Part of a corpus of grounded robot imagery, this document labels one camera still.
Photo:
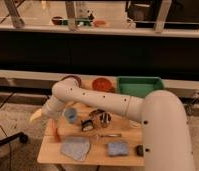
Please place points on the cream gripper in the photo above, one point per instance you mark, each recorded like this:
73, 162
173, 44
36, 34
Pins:
37, 114

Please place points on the red chili pepper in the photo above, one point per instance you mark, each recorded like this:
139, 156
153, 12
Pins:
55, 131

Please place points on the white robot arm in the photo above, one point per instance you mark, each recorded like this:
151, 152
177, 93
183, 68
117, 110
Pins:
166, 136

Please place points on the purple bowl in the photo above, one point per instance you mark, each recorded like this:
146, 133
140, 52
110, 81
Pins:
77, 78

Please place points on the red bowl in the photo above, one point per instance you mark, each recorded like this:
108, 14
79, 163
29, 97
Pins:
102, 84

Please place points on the blue small cup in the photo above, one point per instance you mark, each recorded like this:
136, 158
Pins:
71, 115

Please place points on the wooden table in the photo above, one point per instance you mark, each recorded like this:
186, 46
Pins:
99, 146

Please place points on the blue grey cloth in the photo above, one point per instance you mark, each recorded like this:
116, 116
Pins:
75, 147

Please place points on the silver metal fork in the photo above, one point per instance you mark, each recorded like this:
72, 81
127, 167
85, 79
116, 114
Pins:
107, 135

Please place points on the blue sponge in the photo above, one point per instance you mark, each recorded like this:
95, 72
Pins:
118, 148

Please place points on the white plastic cup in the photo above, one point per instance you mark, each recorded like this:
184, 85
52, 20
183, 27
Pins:
134, 124

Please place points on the green plastic tray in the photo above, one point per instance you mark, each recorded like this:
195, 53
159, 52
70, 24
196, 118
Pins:
138, 86

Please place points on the black sponge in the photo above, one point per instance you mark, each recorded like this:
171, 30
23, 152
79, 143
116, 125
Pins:
139, 150

